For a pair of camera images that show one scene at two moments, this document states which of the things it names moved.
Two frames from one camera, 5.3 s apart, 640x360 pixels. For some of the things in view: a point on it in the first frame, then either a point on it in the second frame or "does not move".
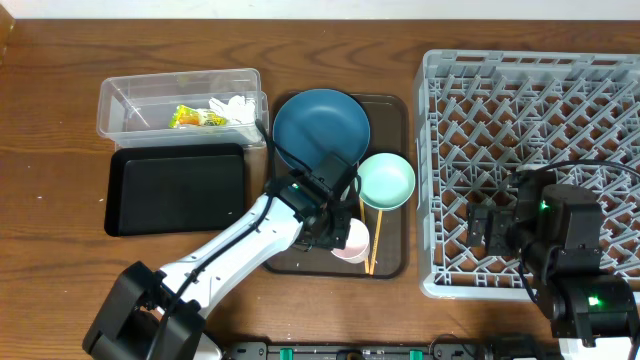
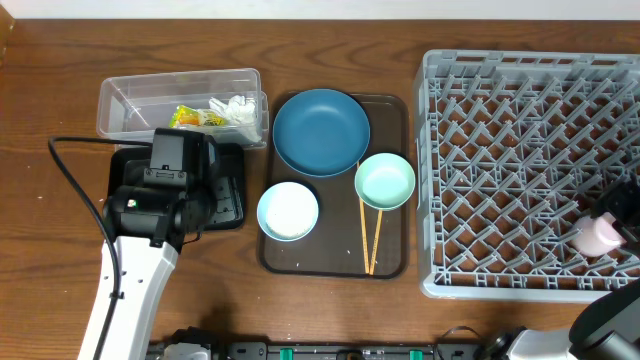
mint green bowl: x=386 y=180 does not move
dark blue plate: x=314 y=122 does not move
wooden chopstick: x=376 y=238 does not move
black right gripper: x=500 y=214 to x=617 y=204
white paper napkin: x=237 y=108 does not move
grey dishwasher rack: x=485 y=117 does not move
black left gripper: x=341 y=228 to x=201 y=225
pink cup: x=357 y=245 to x=596 y=236
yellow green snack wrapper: x=187 y=116 does not move
